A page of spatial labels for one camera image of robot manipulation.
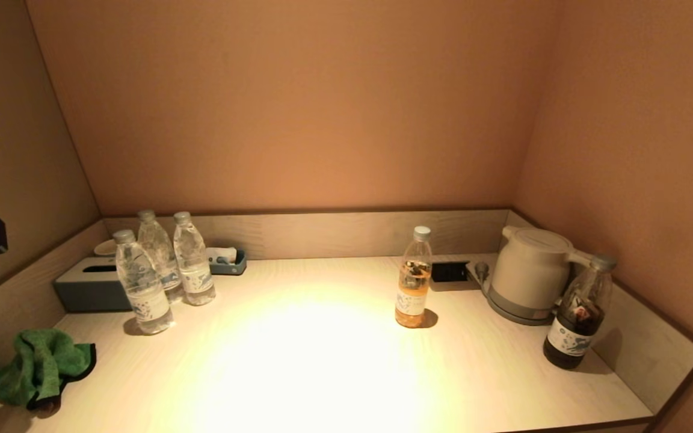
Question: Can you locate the grey kettle base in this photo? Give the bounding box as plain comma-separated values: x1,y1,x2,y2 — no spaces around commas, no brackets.
466,259,565,327

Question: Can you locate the clear water bottle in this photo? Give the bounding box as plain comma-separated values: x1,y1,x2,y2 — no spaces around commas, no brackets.
112,229,174,336
172,211,217,307
137,209,184,304

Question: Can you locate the black recessed socket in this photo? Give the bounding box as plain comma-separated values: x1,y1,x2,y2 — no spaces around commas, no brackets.
430,261,469,283

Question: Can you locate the orange tea bottle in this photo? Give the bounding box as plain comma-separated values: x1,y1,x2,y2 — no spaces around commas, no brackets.
394,226,434,330

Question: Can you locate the white electric kettle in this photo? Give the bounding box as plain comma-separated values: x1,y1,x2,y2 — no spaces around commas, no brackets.
490,225,595,314

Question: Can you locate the green microfibre cloth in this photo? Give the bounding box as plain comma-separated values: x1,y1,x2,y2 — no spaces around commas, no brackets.
0,327,97,412

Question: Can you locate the dark drink bottle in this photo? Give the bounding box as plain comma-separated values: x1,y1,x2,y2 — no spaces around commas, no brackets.
542,254,618,370

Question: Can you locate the blue-grey tissue box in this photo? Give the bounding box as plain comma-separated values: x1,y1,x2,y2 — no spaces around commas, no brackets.
54,257,134,313

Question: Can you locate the small blue tray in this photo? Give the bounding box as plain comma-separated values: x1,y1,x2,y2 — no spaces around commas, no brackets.
209,250,248,277

